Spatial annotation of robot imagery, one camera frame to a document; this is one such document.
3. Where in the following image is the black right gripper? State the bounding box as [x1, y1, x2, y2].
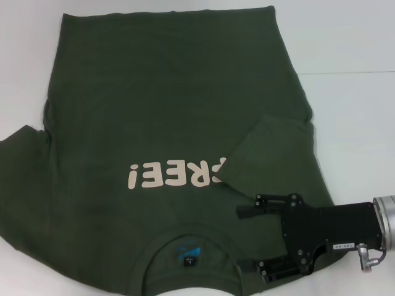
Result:
[235, 193, 384, 284]

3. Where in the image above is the dark green FREE T-shirt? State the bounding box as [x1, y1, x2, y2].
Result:
[0, 4, 338, 296]

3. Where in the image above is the silver right wrist elbow connector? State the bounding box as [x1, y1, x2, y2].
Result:
[355, 242, 379, 273]

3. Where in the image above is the thin right wrist cable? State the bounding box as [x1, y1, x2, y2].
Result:
[372, 247, 388, 263]

